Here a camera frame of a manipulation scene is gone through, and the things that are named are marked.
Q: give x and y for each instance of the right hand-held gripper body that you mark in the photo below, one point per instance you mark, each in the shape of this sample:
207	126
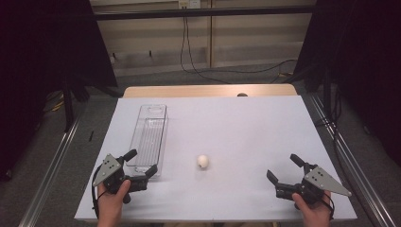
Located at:
315	184

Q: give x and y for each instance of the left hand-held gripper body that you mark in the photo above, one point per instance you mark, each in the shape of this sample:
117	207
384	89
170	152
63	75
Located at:
110	176

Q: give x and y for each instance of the clear plastic container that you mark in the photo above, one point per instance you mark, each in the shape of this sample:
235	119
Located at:
148	138

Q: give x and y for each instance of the white egg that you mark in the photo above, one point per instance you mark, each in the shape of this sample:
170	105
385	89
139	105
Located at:
203	161

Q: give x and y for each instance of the person's left hand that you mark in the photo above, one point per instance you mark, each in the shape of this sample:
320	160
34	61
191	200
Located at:
110	203

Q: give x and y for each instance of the person's right hand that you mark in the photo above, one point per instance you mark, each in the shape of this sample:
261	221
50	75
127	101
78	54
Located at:
312	213

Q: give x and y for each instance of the white table board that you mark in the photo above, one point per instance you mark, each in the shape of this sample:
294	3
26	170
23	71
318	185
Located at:
236	132

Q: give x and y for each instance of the black metal stand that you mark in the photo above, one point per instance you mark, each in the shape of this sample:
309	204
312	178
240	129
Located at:
68	110
327	97

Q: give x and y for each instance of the wooden table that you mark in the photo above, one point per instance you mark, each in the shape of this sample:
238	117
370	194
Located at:
189	90

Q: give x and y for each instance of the black curtain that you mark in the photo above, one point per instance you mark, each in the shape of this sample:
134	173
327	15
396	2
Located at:
362	63
41	63

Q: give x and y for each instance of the black horizontal bar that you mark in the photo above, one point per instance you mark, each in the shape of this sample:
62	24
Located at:
205	12

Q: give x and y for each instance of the metal floor rail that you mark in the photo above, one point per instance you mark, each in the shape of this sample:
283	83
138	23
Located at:
47	176
353	164

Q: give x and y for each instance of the white wall socket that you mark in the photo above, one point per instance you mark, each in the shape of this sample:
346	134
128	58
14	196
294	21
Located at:
189	3

